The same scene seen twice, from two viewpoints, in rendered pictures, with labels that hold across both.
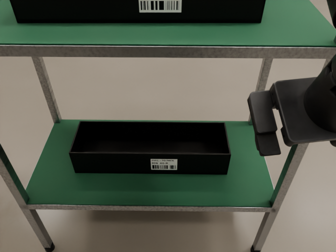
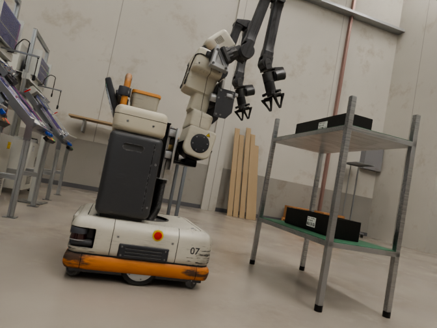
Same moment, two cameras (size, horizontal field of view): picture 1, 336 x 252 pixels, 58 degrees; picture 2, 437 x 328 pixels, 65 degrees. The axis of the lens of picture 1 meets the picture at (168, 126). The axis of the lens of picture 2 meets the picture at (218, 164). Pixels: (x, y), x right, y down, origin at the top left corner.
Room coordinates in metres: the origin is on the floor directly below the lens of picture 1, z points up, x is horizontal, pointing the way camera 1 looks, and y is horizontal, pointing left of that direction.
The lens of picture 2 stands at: (-0.51, -1.86, 0.52)
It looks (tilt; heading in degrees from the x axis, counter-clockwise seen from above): 4 degrees up; 73
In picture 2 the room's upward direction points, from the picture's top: 11 degrees clockwise
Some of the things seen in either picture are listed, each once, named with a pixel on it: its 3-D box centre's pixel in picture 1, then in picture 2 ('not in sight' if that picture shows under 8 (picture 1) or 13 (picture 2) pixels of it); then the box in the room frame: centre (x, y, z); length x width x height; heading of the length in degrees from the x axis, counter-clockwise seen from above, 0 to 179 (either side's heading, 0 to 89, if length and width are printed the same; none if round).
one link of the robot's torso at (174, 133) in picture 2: not in sight; (183, 151); (-0.13, 0.12, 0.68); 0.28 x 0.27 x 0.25; 90
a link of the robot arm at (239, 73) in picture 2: not in sight; (242, 54); (0.16, 0.27, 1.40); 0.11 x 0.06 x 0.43; 90
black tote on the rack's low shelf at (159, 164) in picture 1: (151, 147); (318, 222); (0.81, 0.06, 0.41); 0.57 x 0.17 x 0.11; 89
